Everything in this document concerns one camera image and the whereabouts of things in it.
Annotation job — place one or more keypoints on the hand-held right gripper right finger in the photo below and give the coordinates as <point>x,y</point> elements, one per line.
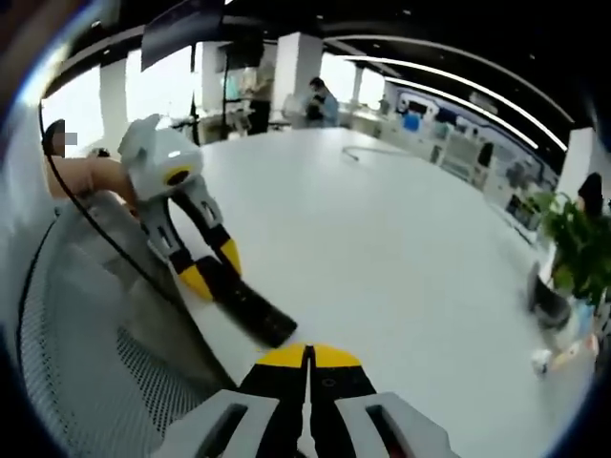
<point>343,410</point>

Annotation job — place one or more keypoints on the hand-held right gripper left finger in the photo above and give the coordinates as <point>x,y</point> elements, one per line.
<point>277,410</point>

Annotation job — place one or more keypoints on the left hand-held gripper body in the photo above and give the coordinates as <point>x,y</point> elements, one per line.
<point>157,157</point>

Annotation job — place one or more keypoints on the black remote control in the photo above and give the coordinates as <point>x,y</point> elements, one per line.
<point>258,305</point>

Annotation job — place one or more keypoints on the person's left hand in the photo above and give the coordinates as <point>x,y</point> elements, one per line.
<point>112,179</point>

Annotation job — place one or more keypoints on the dark hanging screen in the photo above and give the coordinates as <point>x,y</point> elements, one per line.
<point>181,33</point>

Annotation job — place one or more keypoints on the white mesh office chair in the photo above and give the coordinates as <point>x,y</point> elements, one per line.
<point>95,358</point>

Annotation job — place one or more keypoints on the small white object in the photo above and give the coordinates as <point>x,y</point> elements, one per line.
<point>541,361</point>

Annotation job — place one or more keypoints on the beige plush toy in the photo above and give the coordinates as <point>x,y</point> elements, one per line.
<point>573,355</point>

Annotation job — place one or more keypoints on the light blue plastic bag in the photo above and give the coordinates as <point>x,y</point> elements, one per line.
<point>584,317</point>

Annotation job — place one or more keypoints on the ceiling light strip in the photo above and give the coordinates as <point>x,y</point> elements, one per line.
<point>453,75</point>
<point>453,100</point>

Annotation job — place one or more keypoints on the green potted plant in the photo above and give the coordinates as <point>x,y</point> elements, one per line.
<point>582,248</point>

